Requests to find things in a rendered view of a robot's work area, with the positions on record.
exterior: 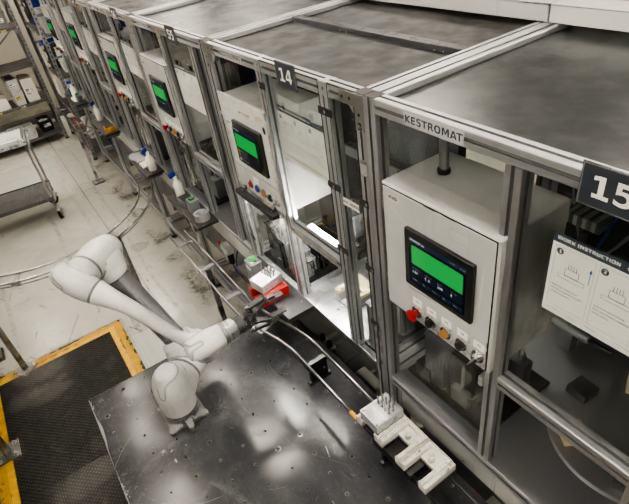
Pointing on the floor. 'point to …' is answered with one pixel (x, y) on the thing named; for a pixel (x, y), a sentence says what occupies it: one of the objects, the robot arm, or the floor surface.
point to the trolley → (18, 200)
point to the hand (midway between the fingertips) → (278, 303)
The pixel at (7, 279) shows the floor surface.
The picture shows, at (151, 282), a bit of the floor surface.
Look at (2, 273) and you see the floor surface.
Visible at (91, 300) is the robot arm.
